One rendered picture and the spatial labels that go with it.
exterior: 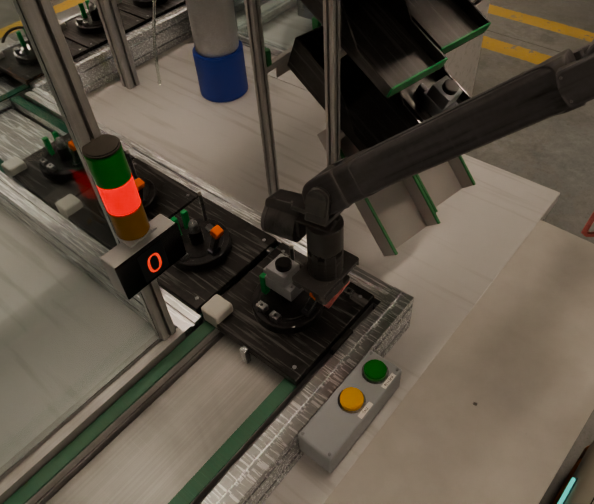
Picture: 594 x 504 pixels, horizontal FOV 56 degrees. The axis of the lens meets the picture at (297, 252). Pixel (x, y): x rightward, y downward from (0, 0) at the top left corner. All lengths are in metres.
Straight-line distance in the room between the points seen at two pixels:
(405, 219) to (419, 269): 0.16
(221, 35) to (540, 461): 1.36
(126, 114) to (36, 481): 1.19
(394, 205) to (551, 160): 2.02
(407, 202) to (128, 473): 0.74
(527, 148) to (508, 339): 2.05
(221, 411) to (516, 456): 0.52
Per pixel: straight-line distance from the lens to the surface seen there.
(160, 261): 0.91
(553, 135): 3.31
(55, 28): 0.73
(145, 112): 1.89
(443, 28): 1.09
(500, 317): 1.26
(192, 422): 1.06
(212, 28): 1.76
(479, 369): 1.18
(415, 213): 1.21
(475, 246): 1.38
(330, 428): 0.97
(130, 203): 0.82
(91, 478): 1.07
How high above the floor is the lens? 1.84
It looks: 47 degrees down
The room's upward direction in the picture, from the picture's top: 5 degrees counter-clockwise
